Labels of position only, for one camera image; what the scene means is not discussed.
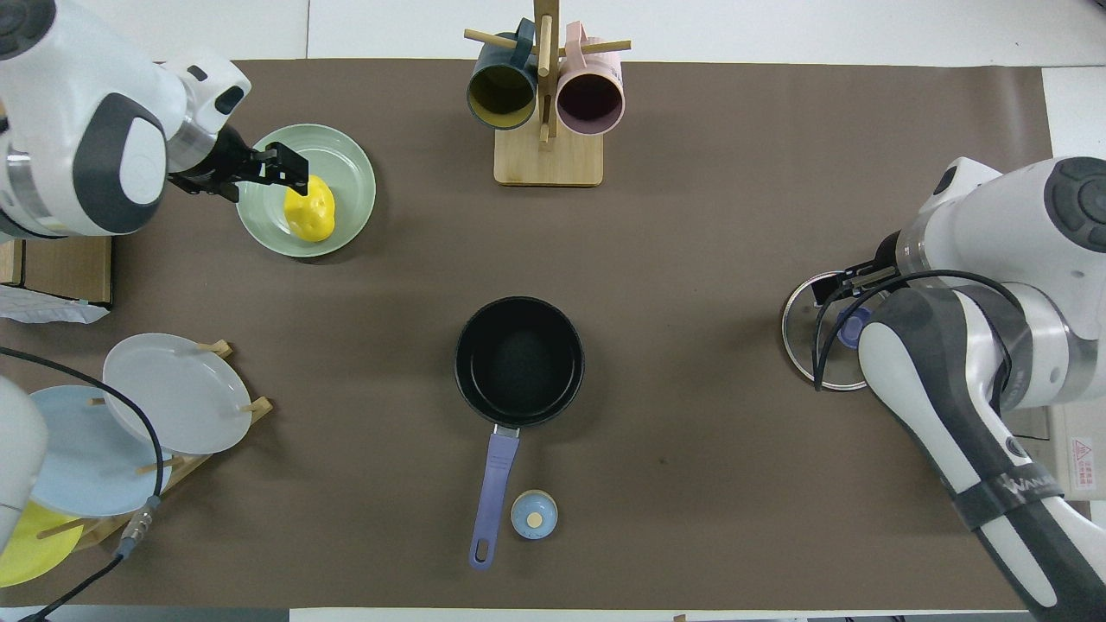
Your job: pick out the yellow toy potato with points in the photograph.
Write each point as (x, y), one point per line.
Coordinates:
(309, 212)

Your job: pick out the glass pot lid blue knob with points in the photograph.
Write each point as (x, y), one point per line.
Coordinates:
(812, 345)

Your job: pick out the light blue plate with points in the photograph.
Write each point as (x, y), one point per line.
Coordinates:
(86, 458)

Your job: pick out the dark teal mug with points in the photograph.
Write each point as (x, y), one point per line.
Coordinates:
(501, 91)

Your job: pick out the white plastic bag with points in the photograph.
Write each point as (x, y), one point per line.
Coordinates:
(43, 307)

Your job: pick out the grey plate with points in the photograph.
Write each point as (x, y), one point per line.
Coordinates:
(177, 393)

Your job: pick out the wooden plate rack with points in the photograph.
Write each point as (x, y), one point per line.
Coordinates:
(186, 466)

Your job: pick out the pink mug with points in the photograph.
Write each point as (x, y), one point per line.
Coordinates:
(590, 99)

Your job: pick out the brown table mat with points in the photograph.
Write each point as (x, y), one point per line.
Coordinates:
(691, 259)

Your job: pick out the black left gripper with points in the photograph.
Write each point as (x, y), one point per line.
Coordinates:
(216, 168)

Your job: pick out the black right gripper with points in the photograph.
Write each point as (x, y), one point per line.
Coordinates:
(888, 255)

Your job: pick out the yellow plate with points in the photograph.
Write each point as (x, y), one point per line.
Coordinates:
(30, 553)

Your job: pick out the wooden mug tree stand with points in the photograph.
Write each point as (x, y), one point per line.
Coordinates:
(549, 155)

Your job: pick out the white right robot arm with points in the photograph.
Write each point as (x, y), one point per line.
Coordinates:
(994, 406)

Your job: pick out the light green plate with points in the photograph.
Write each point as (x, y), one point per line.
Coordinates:
(346, 186)

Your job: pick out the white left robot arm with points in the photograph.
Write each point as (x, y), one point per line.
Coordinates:
(78, 95)

